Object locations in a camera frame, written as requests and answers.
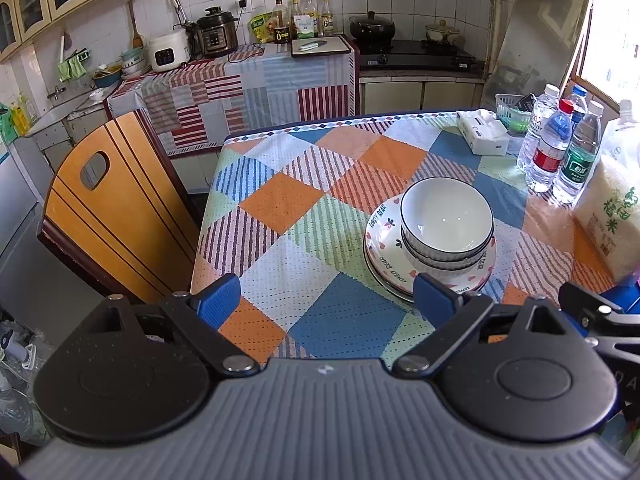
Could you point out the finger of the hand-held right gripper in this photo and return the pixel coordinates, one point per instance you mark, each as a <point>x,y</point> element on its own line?
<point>580,305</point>

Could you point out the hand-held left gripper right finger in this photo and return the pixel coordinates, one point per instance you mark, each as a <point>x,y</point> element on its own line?
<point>435,296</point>

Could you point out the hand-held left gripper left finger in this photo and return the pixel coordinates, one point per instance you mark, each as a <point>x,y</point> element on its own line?
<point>217,297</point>

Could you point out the pink bear print plate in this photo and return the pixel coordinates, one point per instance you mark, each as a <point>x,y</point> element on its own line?
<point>387,265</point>

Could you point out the white plate with dark rim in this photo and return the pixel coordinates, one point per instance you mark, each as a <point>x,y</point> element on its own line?
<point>368,260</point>

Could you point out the bag of rice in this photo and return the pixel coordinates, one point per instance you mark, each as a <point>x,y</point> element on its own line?
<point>607,200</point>

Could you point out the colourful patchwork tablecloth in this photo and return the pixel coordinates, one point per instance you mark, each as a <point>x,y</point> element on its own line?
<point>280,200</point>

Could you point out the wooden chair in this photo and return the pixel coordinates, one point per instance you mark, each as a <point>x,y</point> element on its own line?
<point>125,200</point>

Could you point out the water bottle green label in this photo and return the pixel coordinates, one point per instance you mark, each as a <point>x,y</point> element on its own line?
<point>575,165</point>

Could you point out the water bottle red cap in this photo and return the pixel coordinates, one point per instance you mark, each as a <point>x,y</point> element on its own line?
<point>547,155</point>

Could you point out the white tissue pack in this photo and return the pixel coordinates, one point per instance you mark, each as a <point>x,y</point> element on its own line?
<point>482,135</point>

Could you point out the clear water bottle white cap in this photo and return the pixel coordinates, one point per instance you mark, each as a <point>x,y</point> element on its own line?
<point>532,135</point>

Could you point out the green plastic basket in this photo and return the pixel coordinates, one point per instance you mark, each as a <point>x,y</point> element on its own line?
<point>515,112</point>

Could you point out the lower stove cabinet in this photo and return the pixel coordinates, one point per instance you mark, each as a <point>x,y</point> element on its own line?
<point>420,95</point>

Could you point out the water bottle blue cap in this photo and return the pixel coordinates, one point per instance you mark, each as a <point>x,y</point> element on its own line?
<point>579,100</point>

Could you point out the grey refrigerator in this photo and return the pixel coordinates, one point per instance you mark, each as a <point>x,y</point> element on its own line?
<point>15,200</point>

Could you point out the clear plastic bag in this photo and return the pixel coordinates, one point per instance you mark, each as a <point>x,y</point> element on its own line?
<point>15,400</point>

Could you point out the black gas stove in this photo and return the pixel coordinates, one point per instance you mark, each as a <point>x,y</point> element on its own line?
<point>415,56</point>

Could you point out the blue basin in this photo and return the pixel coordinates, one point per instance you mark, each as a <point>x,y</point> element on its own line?
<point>107,78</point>

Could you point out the stack of dishes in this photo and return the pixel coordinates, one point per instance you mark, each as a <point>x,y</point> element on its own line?
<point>134,64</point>

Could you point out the white rice cooker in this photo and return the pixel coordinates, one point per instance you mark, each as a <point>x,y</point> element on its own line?
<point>169,52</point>

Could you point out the metal faucet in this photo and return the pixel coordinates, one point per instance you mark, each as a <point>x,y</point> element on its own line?
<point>57,92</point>

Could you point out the white enamel pot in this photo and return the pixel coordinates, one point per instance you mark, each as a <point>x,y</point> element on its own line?
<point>442,34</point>

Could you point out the black pressure cooker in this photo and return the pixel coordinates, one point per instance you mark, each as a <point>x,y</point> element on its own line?
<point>216,35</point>

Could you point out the cutting board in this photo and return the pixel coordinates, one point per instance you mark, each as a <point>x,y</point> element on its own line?
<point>336,48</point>

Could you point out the yellow dish soap bottle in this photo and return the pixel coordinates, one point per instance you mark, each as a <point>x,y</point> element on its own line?
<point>21,116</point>

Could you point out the kitchen knife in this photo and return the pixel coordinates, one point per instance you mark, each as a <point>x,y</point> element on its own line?
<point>311,45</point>

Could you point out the green hanging towel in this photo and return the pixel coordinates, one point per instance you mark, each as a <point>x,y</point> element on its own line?
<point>71,69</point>

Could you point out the green seasoning packet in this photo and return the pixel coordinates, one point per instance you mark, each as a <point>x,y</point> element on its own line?
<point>260,29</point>

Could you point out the wooden spatula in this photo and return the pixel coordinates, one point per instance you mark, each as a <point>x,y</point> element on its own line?
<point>136,35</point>

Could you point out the black wok with lid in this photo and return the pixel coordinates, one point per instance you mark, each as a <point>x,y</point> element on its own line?
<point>372,27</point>

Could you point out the dark sauce bottle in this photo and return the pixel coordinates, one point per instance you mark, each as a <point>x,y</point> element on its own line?
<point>281,27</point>

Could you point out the window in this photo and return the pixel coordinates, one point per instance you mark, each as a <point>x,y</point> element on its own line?
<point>615,25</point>

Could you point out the cooking oil bottle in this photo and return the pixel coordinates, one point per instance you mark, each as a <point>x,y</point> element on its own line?
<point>296,17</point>

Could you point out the yellow cap condiment bottle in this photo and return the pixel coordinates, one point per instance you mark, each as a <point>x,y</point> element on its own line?
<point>327,17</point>

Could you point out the clear condiment bottle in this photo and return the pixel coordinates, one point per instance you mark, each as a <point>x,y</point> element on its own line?
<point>310,12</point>

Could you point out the wall power socket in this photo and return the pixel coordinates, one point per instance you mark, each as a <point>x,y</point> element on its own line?
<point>243,3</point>

